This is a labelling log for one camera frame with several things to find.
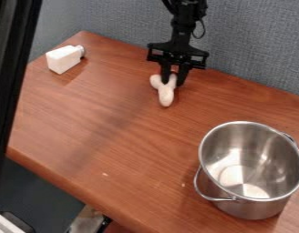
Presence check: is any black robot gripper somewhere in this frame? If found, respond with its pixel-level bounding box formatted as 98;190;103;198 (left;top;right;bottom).
146;25;211;87

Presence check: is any white plush mushroom toy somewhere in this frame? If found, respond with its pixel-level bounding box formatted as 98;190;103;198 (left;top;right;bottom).
150;74;176;107

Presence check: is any stainless steel metal pot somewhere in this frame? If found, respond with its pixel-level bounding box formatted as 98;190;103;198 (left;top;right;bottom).
194;121;299;220

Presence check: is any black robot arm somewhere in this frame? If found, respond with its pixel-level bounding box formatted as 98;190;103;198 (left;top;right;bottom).
147;0;210;86

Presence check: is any white plastic bottle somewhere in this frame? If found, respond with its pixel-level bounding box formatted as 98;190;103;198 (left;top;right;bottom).
47;46;87;75

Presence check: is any dark vertical foreground pole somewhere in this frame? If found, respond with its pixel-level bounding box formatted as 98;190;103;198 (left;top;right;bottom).
0;0;45;195

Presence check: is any white object at corner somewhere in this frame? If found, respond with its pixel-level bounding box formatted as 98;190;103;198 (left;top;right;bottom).
0;214;25;233

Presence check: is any table leg bracket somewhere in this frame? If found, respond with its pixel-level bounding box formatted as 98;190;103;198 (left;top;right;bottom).
67;206;112;233

